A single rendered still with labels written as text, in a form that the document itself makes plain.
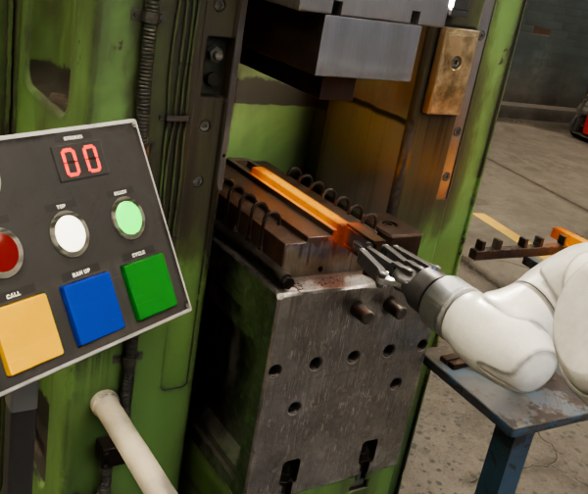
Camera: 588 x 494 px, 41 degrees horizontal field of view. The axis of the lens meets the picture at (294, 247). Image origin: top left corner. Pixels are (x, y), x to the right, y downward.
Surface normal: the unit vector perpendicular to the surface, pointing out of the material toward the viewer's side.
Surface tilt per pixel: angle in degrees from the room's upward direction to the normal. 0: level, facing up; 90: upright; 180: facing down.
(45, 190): 60
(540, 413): 0
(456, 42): 90
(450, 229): 90
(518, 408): 0
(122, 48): 90
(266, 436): 90
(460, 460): 0
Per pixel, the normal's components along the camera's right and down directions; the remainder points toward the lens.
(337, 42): 0.52, 0.40
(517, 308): 0.04, -0.78
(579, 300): -0.95, -0.15
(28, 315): 0.80, -0.18
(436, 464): 0.16, -0.92
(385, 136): -0.84, 0.07
